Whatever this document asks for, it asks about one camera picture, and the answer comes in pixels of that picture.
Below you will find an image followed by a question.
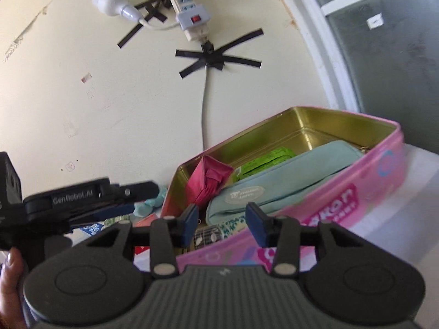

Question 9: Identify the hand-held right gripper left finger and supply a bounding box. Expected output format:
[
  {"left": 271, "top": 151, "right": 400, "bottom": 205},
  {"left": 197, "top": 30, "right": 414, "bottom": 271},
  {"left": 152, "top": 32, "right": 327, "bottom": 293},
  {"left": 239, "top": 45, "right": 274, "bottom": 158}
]
[{"left": 77, "top": 204, "right": 200, "bottom": 279}]

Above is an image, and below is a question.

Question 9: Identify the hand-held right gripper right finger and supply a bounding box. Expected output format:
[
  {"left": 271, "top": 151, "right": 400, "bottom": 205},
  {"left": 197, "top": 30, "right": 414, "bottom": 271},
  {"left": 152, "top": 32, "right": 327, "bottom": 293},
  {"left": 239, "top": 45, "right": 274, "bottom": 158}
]
[{"left": 246, "top": 202, "right": 366, "bottom": 278}]

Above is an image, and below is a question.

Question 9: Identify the teal plush bear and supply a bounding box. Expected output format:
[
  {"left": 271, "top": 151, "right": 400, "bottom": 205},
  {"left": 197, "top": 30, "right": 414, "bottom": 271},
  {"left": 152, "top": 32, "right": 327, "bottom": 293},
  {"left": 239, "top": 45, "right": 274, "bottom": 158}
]
[{"left": 134, "top": 185, "right": 169, "bottom": 217}]

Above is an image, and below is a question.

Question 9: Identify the white window frame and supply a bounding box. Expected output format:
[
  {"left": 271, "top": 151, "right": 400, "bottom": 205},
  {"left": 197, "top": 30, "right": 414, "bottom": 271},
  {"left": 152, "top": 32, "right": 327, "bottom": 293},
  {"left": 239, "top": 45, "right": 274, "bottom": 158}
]
[{"left": 266, "top": 0, "right": 439, "bottom": 115}]

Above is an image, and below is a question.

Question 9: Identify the grey switch adapter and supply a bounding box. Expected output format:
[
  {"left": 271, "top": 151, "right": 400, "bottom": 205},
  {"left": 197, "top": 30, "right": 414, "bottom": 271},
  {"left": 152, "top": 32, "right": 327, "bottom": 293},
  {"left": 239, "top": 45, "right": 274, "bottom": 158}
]
[{"left": 176, "top": 5, "right": 214, "bottom": 42}]

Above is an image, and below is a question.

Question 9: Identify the red box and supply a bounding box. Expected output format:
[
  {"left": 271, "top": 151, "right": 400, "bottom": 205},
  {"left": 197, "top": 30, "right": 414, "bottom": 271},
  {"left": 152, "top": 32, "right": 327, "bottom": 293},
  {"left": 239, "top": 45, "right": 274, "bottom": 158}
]
[{"left": 137, "top": 213, "right": 162, "bottom": 227}]

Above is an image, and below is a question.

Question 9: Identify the teal pencil case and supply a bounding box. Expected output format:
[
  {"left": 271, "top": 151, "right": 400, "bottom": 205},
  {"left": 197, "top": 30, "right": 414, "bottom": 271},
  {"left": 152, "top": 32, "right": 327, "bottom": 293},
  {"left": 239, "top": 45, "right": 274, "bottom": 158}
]
[{"left": 206, "top": 140, "right": 364, "bottom": 227}]

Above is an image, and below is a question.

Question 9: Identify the green toothpaste box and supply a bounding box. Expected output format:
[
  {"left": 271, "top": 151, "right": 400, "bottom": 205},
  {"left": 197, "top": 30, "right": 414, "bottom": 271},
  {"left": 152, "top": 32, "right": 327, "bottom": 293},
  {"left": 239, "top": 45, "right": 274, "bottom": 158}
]
[{"left": 103, "top": 215, "right": 134, "bottom": 227}]

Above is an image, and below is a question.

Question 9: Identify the pink tin box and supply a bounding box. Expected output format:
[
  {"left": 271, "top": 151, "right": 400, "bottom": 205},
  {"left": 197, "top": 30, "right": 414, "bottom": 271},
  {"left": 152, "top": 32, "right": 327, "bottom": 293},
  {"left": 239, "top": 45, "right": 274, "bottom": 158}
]
[{"left": 161, "top": 107, "right": 405, "bottom": 275}]

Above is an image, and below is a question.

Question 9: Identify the black tape cross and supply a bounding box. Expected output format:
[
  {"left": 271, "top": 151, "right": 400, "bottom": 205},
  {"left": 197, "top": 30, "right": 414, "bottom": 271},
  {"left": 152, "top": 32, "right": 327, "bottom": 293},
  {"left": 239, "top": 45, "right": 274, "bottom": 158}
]
[
  {"left": 175, "top": 29, "right": 264, "bottom": 79},
  {"left": 117, "top": 0, "right": 172, "bottom": 49}
]

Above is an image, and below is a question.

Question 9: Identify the grey cable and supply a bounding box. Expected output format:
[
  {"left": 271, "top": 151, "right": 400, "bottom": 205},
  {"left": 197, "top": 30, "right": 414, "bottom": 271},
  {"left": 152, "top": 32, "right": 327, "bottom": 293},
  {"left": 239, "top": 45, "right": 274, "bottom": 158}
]
[{"left": 201, "top": 65, "right": 211, "bottom": 152}]

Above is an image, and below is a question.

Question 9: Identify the pink wallet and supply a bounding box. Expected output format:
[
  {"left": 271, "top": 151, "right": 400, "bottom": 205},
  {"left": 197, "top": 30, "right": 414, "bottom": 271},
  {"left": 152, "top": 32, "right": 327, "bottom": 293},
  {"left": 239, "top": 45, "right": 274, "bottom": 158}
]
[{"left": 185, "top": 155, "right": 234, "bottom": 213}]

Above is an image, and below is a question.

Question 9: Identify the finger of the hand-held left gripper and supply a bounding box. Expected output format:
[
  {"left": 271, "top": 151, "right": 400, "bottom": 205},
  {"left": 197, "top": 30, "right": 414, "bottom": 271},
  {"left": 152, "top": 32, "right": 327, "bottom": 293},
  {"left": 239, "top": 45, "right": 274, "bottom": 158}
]
[
  {"left": 110, "top": 180, "right": 160, "bottom": 207},
  {"left": 69, "top": 203, "right": 138, "bottom": 227}
]

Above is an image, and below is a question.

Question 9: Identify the person's left hand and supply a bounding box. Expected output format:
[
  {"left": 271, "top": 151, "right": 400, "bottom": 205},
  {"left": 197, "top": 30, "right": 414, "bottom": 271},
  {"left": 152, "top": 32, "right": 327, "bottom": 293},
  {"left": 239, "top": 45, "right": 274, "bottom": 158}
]
[{"left": 0, "top": 247, "right": 31, "bottom": 329}]

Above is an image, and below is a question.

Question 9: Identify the white bulb-shaped plug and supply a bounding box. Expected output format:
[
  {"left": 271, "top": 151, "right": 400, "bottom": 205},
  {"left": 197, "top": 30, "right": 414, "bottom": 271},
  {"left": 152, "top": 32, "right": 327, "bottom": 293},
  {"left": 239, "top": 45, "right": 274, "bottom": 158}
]
[{"left": 92, "top": 0, "right": 179, "bottom": 31}]

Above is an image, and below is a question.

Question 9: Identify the lime green box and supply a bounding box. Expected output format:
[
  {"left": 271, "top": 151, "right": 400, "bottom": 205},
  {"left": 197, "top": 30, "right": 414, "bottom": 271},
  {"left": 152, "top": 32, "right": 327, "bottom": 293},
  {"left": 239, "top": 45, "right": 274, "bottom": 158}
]
[{"left": 229, "top": 147, "right": 296, "bottom": 185}]

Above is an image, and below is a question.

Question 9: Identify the striped bed sheet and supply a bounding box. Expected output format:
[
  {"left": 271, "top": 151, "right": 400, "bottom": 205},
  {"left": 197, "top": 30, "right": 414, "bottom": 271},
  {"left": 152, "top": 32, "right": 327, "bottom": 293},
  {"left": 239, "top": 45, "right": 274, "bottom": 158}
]
[{"left": 298, "top": 142, "right": 439, "bottom": 329}]

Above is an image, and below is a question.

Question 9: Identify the green patterned small packet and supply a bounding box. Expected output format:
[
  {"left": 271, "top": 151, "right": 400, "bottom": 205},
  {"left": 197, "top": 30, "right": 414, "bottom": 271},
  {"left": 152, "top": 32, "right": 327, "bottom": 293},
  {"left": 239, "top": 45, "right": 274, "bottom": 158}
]
[{"left": 194, "top": 217, "right": 249, "bottom": 247}]

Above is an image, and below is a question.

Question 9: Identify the blue toothpaste box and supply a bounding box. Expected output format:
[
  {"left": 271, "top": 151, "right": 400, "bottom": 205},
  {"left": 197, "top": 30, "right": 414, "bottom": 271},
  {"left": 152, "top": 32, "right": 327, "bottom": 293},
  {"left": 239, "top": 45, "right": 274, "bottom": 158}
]
[{"left": 77, "top": 221, "right": 105, "bottom": 238}]

